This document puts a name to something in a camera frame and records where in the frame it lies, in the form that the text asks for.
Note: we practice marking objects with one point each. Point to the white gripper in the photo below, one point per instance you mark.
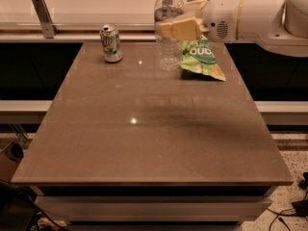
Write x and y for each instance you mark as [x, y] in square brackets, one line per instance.
[219, 16]

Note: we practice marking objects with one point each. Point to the clear plastic water bottle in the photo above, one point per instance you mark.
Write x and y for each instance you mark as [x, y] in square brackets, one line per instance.
[169, 50]

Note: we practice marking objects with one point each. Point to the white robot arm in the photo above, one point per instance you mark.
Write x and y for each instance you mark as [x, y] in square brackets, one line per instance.
[278, 26]

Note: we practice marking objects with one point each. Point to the green 7up can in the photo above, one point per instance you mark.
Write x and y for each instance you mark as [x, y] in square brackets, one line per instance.
[111, 44]

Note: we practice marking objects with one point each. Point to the green chip bag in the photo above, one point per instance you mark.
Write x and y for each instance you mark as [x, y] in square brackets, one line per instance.
[198, 57]

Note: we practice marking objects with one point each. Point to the brown table with drawer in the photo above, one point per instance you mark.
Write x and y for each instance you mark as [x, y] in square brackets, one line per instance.
[132, 142]

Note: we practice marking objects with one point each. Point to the dark object at left floor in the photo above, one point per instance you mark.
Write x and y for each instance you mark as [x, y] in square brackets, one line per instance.
[10, 157]

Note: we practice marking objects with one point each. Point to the left metal railing bracket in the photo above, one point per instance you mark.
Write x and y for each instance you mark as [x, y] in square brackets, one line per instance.
[48, 28]

